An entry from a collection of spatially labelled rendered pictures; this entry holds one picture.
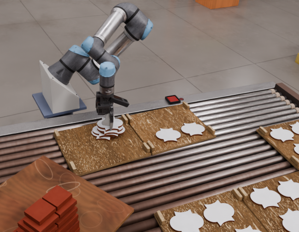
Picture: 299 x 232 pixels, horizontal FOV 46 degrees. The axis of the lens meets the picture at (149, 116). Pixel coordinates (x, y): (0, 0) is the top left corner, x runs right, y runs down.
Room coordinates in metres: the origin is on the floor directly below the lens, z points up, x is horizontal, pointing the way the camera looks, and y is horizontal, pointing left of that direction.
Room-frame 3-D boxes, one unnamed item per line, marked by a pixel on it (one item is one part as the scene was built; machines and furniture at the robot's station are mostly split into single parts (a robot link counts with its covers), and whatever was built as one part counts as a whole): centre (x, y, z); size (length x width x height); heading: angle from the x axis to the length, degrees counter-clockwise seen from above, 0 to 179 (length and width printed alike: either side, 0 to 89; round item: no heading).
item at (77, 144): (1.44, 0.23, 0.93); 0.41 x 0.35 x 0.02; 121
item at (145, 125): (1.65, -0.12, 0.93); 0.41 x 0.35 x 0.02; 121
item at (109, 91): (1.53, 0.22, 1.21); 0.08 x 0.08 x 0.05
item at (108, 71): (1.53, 0.23, 1.29); 0.09 x 0.08 x 0.11; 176
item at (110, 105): (1.53, 0.23, 1.13); 0.09 x 0.08 x 0.12; 110
